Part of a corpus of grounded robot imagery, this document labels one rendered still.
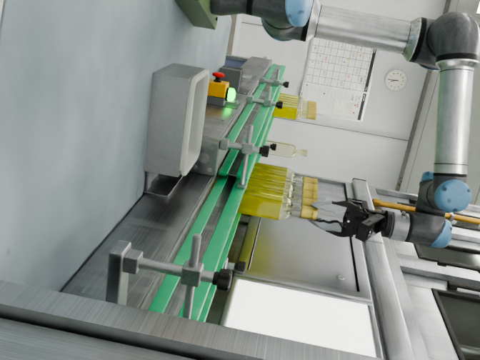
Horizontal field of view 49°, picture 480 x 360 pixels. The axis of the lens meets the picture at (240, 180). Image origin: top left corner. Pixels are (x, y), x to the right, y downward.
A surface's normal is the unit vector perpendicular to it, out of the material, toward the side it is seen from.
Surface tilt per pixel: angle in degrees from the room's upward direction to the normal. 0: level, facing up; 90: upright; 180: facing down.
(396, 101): 90
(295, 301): 90
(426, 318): 90
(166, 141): 90
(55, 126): 0
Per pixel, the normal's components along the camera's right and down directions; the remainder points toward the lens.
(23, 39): 0.98, 0.18
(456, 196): -0.08, 0.01
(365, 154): -0.13, 0.33
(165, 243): 0.14, -0.93
